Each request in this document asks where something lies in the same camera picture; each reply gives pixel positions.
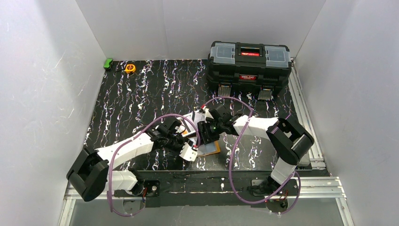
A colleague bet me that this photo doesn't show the orange leather card holder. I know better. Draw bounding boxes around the orange leather card holder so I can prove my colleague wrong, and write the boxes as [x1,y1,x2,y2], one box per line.
[197,141,221,157]

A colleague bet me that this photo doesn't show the white plastic basket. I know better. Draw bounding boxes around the white plastic basket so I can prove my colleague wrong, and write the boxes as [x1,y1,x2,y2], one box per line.
[176,110,205,137]

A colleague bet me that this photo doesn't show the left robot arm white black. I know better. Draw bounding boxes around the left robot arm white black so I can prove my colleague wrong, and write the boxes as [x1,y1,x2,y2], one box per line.
[66,114,198,202]

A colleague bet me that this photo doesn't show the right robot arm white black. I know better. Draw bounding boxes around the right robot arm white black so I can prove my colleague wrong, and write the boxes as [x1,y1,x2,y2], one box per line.
[197,105,315,186]

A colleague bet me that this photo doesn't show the white striped card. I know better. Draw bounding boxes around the white striped card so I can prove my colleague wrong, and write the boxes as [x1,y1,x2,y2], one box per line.
[182,111,204,137]

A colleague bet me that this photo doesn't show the black red toolbox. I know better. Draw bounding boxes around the black red toolbox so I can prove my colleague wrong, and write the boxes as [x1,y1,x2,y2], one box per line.
[206,41,293,101]

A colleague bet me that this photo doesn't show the yellow tape measure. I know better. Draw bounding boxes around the yellow tape measure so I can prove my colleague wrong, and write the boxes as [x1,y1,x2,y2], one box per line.
[124,64,136,74]

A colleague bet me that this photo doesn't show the green small object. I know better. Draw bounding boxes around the green small object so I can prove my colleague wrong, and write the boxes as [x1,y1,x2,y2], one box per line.
[103,58,113,70]

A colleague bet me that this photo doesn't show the grey plastic case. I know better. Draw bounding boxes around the grey plastic case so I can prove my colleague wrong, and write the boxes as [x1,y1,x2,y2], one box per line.
[298,135,312,167]

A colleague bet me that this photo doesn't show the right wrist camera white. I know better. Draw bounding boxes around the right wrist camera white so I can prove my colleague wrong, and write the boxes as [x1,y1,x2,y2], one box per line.
[199,105,214,122]

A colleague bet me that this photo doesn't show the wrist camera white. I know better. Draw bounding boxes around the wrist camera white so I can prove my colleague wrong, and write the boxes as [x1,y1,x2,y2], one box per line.
[179,143,198,161]
[199,105,214,122]

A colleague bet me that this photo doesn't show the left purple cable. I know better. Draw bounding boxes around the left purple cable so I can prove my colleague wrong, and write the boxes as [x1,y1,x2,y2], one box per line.
[106,113,201,218]

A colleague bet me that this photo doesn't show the purple cable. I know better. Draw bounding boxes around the purple cable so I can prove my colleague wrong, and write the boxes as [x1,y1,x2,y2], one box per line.
[106,113,201,218]
[202,97,302,216]

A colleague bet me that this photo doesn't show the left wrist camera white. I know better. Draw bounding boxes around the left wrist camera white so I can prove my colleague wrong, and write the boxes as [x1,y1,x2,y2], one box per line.
[179,143,198,161]

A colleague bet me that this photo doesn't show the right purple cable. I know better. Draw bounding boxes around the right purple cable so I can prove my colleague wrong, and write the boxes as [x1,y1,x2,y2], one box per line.
[202,97,302,216]

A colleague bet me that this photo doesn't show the aluminium right rail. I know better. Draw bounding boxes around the aluminium right rail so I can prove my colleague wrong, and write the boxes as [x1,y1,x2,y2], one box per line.
[288,57,324,162]

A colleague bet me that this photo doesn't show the aluminium rail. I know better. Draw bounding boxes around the aluminium rail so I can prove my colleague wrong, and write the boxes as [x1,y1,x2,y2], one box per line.
[288,57,324,162]
[57,178,354,226]

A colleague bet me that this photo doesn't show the aluminium front rail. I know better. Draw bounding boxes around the aluminium front rail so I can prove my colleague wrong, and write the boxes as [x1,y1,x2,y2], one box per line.
[57,178,354,226]

